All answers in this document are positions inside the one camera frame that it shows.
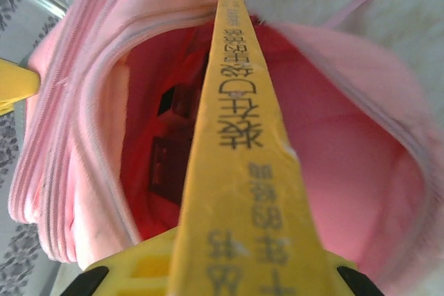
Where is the navy patterned book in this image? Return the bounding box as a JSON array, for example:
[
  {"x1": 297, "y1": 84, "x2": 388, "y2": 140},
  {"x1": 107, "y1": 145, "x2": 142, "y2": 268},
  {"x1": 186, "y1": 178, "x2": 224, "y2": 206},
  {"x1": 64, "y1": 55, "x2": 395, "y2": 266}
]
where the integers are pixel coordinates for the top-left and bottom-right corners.
[{"x1": 148, "y1": 136, "x2": 191, "y2": 207}]

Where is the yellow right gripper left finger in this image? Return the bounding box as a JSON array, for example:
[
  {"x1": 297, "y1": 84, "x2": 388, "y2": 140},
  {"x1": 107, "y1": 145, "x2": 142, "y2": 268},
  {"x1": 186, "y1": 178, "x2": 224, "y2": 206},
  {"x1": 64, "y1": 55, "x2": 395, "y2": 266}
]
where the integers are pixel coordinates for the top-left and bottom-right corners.
[{"x1": 71, "y1": 229, "x2": 176, "y2": 296}]

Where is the pink backpack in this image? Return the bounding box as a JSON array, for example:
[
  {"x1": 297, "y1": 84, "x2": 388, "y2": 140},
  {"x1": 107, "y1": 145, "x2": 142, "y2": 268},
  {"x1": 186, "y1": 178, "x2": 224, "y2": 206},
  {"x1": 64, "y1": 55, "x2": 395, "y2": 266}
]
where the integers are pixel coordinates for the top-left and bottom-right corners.
[{"x1": 7, "y1": 0, "x2": 437, "y2": 286}]

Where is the yellow book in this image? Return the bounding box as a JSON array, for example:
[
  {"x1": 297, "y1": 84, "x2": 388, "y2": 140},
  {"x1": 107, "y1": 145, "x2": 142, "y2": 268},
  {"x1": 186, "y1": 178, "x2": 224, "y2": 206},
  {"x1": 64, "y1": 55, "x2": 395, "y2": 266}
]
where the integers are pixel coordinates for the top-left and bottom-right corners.
[{"x1": 168, "y1": 0, "x2": 339, "y2": 296}]

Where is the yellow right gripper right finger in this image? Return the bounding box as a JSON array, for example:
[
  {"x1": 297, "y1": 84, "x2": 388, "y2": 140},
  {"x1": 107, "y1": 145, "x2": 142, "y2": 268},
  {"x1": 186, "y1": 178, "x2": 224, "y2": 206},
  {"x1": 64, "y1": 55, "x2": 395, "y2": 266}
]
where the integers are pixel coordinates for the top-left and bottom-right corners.
[{"x1": 324, "y1": 252, "x2": 381, "y2": 296}]

